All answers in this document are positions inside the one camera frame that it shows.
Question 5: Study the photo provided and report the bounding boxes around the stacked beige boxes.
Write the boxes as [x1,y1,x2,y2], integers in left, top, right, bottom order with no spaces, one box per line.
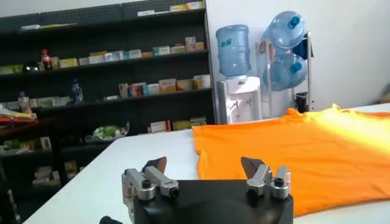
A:
[190,116,207,127]

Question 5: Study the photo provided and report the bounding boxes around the white green medicine box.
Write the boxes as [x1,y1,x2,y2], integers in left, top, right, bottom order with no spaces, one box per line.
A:
[152,45,171,56]

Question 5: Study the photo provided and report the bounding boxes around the white metal jug rack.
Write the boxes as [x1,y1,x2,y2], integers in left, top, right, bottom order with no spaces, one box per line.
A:
[255,30,313,119]

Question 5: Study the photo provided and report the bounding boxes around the green white wide box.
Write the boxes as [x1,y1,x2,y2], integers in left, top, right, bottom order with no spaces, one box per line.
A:
[0,63,24,75]

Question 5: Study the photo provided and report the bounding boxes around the red flat package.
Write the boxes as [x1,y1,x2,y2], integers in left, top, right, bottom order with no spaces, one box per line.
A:
[0,116,37,125]

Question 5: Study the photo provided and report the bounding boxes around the orange t-shirt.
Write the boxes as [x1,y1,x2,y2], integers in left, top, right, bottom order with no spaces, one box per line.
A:
[191,103,390,217]

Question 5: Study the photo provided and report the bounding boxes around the white water dispenser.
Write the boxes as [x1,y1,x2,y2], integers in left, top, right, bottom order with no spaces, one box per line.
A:
[216,75,263,125]

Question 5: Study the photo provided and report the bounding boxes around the purple cap drink bottle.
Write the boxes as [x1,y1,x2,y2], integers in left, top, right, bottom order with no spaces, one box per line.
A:
[18,90,31,114]

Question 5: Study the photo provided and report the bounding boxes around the white box orange top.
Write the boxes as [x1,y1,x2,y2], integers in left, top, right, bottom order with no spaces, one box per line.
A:
[88,51,107,65]

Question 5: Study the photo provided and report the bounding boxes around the red blue box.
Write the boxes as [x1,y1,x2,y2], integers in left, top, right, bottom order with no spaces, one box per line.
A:
[127,82,144,98]

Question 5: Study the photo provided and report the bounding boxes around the labelled blue water jug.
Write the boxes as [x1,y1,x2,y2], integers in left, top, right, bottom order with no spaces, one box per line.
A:
[215,24,252,77]

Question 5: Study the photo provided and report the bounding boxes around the white box green print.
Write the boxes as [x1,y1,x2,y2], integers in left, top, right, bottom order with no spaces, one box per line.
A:
[123,49,142,60]

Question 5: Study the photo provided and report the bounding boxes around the blue white medicine box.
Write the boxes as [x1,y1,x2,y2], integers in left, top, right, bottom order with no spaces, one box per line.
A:
[104,51,124,63]

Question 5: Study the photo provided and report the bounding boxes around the white red striped box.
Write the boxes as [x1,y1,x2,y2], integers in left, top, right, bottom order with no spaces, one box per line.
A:
[149,120,171,133]

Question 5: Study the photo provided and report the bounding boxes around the yellow flat package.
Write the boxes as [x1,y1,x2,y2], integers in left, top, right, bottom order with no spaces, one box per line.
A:
[0,108,37,118]

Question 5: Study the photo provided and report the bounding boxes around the pink white box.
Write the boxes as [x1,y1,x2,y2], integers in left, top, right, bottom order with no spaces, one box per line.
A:
[118,83,129,99]

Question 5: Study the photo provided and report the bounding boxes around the yellow medicine box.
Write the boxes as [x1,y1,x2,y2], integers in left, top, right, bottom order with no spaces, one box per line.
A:
[59,57,79,68]

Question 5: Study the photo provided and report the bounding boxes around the blue capped water jug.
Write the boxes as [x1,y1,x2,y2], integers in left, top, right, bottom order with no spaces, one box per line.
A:
[268,10,307,49]
[263,54,308,91]

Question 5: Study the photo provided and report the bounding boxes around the bowl of green packets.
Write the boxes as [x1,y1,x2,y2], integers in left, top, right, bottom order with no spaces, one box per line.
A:
[85,121,131,144]

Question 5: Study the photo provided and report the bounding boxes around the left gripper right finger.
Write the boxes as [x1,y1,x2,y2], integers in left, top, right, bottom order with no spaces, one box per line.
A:
[240,156,292,200]

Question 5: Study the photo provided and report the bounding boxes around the blue drink bottle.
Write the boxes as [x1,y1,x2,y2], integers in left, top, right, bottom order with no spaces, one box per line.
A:
[71,78,84,104]

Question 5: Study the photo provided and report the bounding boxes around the white paper cup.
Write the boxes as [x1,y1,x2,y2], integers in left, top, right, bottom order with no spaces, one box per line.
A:
[193,74,211,89]

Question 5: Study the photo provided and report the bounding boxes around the black shelving unit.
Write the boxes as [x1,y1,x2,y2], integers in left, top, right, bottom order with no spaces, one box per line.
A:
[0,0,216,191]

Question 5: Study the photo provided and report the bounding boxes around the red cap cola bottle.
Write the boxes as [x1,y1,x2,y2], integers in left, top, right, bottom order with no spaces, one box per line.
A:
[41,48,53,71]

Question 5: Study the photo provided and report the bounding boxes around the yellow orange tall box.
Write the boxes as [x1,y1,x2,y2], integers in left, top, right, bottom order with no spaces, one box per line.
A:
[158,78,177,94]

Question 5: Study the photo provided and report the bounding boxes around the white teal box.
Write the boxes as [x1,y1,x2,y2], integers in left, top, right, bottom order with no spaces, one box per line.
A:
[143,83,160,96]

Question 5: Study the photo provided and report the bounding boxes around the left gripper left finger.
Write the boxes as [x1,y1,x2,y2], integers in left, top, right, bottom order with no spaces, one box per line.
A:
[121,156,180,214]

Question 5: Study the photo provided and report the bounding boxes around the pink upright box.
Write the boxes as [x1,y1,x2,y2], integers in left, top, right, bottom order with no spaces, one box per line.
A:
[185,36,197,52]

